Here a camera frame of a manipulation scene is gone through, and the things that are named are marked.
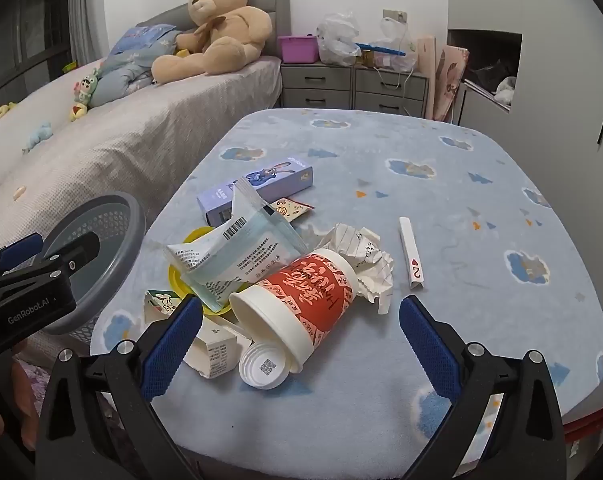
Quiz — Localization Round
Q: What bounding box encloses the grey nightstand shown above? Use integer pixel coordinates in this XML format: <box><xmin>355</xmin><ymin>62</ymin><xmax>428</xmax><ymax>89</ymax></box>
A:
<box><xmin>354</xmin><ymin>67</ymin><xmax>429</xmax><ymax>118</ymax></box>
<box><xmin>280</xmin><ymin>62</ymin><xmax>355</xmax><ymax>110</ymax></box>

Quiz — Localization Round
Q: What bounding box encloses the grey perforated plastic basket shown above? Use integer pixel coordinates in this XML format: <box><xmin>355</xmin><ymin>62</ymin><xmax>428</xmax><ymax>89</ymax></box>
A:
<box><xmin>31</xmin><ymin>191</ymin><xmax>147</xmax><ymax>343</ymax></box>

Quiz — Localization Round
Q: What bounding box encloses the pink printed board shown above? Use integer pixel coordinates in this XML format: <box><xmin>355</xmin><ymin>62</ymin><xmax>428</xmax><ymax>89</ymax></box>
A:
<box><xmin>434</xmin><ymin>44</ymin><xmax>471</xmax><ymax>123</ymax></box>

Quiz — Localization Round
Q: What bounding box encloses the purple storage box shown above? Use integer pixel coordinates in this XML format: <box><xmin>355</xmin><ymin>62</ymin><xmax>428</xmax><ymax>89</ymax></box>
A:
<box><xmin>278</xmin><ymin>34</ymin><xmax>319</xmax><ymax>64</ymax></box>

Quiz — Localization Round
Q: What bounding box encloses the white wardrobe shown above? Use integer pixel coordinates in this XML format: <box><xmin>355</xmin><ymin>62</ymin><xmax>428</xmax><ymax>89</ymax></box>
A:
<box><xmin>446</xmin><ymin>0</ymin><xmax>603</xmax><ymax>271</ymax></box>

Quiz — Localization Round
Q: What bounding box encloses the grey checked bed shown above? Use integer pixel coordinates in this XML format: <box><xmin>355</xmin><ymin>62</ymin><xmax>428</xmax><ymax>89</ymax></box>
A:
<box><xmin>0</xmin><ymin>55</ymin><xmax>283</xmax><ymax>361</ymax></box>

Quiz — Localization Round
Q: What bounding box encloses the teal and white packet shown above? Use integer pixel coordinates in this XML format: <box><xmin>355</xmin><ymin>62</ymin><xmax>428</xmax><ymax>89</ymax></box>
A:
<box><xmin>165</xmin><ymin>177</ymin><xmax>309</xmax><ymax>313</ymax></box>

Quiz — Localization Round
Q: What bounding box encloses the small green printed carton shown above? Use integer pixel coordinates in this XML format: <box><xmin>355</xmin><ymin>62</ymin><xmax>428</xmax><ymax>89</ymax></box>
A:
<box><xmin>144</xmin><ymin>289</ymin><xmax>187</xmax><ymax>328</ymax></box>

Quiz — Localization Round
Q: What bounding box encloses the yellow round lid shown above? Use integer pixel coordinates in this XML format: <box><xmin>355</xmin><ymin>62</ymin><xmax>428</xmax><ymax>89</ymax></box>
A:
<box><xmin>167</xmin><ymin>227</ymin><xmax>237</xmax><ymax>317</ymax></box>

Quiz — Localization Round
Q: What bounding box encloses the red and cream snack wrapper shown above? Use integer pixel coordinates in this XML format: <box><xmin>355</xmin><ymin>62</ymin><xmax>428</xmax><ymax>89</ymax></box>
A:
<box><xmin>266</xmin><ymin>197</ymin><xmax>316</xmax><ymax>222</ymax></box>

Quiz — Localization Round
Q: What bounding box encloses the red and white paper cup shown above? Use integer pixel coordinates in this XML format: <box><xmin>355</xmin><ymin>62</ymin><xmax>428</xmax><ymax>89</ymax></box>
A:
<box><xmin>230</xmin><ymin>247</ymin><xmax>359</xmax><ymax>373</ymax></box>

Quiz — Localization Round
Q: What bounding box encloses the white paper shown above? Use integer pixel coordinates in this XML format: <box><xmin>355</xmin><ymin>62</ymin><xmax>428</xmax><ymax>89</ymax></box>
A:
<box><xmin>296</xmin><ymin>222</ymin><xmax>396</xmax><ymax>316</ymax></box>

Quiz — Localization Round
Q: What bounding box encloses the small white carton box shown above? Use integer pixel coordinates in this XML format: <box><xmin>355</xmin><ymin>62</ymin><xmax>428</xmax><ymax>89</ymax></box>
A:
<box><xmin>184</xmin><ymin>320</ymin><xmax>254</xmax><ymax>380</ymax></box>

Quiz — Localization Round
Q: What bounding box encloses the blue stick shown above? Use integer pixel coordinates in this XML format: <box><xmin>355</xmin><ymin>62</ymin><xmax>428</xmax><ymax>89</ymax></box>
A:
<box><xmin>354</xmin><ymin>41</ymin><xmax>407</xmax><ymax>57</ymax></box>

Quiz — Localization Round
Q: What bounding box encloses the dark window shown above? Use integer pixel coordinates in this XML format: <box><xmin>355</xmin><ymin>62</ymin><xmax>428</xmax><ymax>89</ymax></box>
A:
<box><xmin>0</xmin><ymin>0</ymin><xmax>89</xmax><ymax>106</ymax></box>

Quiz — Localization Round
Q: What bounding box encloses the dark grey bundle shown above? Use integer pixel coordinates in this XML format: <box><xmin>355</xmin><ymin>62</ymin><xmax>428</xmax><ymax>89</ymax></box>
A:
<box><xmin>465</xmin><ymin>60</ymin><xmax>512</xmax><ymax>92</ymax></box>

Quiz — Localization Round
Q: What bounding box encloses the white plastic cup lid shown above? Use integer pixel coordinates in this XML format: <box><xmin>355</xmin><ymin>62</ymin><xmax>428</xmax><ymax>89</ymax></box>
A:
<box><xmin>238</xmin><ymin>340</ymin><xmax>289</xmax><ymax>390</ymax></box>

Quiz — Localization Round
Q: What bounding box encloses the large tan teddy bear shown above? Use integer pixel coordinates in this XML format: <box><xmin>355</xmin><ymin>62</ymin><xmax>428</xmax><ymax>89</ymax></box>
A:
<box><xmin>151</xmin><ymin>0</ymin><xmax>273</xmax><ymax>85</ymax></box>

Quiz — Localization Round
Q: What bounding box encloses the white playing card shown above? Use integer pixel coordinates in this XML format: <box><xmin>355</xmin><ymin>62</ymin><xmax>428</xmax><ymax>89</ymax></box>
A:
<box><xmin>399</xmin><ymin>216</ymin><xmax>425</xmax><ymax>291</ymax></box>

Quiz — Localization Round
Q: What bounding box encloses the grey padded headboard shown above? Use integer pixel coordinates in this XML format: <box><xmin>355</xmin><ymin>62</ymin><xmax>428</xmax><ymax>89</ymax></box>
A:
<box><xmin>136</xmin><ymin>0</ymin><xmax>290</xmax><ymax>58</ymax></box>

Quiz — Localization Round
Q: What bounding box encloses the green plush doll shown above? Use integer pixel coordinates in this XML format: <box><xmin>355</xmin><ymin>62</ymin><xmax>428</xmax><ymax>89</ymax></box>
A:
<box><xmin>74</xmin><ymin>66</ymin><xmax>104</xmax><ymax>103</ymax></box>

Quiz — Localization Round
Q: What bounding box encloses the blue printed pillow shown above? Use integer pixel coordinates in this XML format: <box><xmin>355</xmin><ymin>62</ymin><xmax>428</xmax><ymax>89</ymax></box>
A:
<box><xmin>112</xmin><ymin>24</ymin><xmax>177</xmax><ymax>56</ymax></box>

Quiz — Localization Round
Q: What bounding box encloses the plain pink board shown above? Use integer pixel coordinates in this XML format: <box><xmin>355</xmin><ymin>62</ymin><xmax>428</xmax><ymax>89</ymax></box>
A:
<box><xmin>417</xmin><ymin>36</ymin><xmax>438</xmax><ymax>120</ymax></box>

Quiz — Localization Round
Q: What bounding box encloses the white cloth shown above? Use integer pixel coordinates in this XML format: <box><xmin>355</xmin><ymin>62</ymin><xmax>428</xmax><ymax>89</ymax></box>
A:
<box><xmin>494</xmin><ymin>76</ymin><xmax>517</xmax><ymax>106</ymax></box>

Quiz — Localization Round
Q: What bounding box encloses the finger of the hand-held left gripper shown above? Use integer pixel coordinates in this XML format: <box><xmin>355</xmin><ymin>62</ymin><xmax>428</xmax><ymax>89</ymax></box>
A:
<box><xmin>0</xmin><ymin>232</ymin><xmax>44</xmax><ymax>281</ymax></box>
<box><xmin>1</xmin><ymin>232</ymin><xmax>102</xmax><ymax>291</ymax></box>

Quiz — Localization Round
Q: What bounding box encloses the small blue white box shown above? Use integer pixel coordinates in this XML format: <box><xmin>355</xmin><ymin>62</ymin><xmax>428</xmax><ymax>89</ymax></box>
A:
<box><xmin>197</xmin><ymin>152</ymin><xmax>316</xmax><ymax>227</ymax></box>

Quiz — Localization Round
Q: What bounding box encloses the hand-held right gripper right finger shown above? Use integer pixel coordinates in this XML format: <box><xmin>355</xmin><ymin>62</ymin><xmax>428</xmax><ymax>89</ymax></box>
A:
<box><xmin>399</xmin><ymin>294</ymin><xmax>567</xmax><ymax>480</ymax></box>

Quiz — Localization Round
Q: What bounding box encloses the blue flowered quilt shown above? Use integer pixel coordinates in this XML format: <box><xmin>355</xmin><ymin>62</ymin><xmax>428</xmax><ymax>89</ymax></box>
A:
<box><xmin>88</xmin><ymin>30</ymin><xmax>192</xmax><ymax>108</ymax></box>

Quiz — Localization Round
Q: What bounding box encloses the white cable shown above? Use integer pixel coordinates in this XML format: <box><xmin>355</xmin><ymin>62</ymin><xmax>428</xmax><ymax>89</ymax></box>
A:
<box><xmin>374</xmin><ymin>20</ymin><xmax>415</xmax><ymax>113</ymax></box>

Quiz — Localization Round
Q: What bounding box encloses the clear plastic bag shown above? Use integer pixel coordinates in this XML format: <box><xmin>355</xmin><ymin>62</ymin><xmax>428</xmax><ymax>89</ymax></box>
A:
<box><xmin>369</xmin><ymin>16</ymin><xmax>418</xmax><ymax>73</ymax></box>
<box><xmin>315</xmin><ymin>11</ymin><xmax>362</xmax><ymax>67</ymax></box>

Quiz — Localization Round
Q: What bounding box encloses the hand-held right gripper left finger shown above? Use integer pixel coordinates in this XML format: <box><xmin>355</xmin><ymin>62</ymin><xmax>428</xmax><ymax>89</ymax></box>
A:
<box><xmin>35</xmin><ymin>294</ymin><xmax>204</xmax><ymax>480</ymax></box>

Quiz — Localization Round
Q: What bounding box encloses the light blue plush toy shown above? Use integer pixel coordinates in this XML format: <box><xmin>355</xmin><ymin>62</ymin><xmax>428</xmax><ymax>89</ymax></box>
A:
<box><xmin>22</xmin><ymin>121</ymin><xmax>53</xmax><ymax>153</ymax></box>

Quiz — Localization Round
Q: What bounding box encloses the table with blue cloth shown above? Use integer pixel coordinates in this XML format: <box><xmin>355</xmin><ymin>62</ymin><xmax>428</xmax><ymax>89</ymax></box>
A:
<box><xmin>90</xmin><ymin>107</ymin><xmax>603</xmax><ymax>476</ymax></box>

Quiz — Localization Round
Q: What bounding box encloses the grey curtain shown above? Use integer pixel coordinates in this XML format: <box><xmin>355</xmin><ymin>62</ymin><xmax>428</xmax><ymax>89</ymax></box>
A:
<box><xmin>67</xmin><ymin>0</ymin><xmax>106</xmax><ymax>63</ymax></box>

